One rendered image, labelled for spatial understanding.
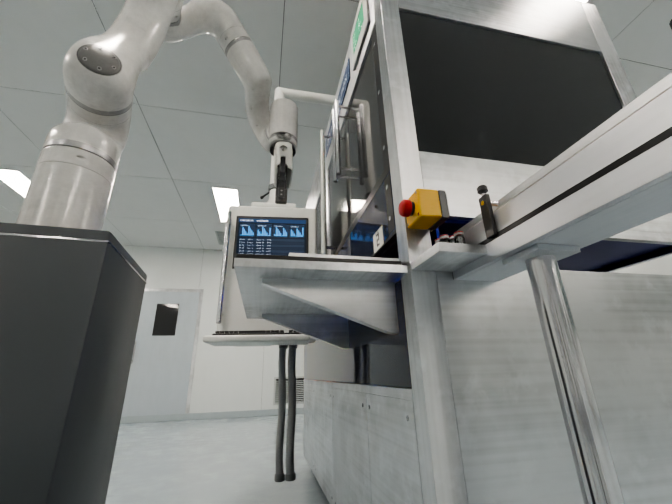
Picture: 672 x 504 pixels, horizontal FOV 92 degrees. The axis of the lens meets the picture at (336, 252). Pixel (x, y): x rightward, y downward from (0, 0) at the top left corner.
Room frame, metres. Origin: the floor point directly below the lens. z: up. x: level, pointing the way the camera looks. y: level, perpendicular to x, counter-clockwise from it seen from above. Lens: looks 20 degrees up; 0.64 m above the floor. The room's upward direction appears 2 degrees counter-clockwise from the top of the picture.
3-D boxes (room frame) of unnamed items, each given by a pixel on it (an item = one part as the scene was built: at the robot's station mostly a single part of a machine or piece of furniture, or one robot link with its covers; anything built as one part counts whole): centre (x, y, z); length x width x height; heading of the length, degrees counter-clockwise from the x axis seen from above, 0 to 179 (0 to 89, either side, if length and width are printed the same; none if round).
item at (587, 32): (1.85, -0.43, 1.54); 2.06 x 1.00 x 1.11; 13
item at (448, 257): (0.68, -0.26, 0.87); 0.14 x 0.13 x 0.02; 103
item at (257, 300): (1.05, 0.06, 0.87); 0.70 x 0.48 x 0.02; 13
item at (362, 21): (0.93, -0.12, 1.96); 0.21 x 0.01 x 0.21; 13
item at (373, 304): (0.81, 0.02, 0.80); 0.34 x 0.03 x 0.13; 103
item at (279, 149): (0.79, 0.15, 1.21); 0.10 x 0.07 x 0.11; 13
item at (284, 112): (0.79, 0.15, 1.35); 0.09 x 0.08 x 0.13; 34
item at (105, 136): (0.57, 0.53, 1.16); 0.19 x 0.12 x 0.24; 34
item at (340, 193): (1.45, -0.03, 1.51); 0.47 x 0.01 x 0.59; 13
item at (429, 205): (0.69, -0.21, 1.00); 0.08 x 0.07 x 0.07; 103
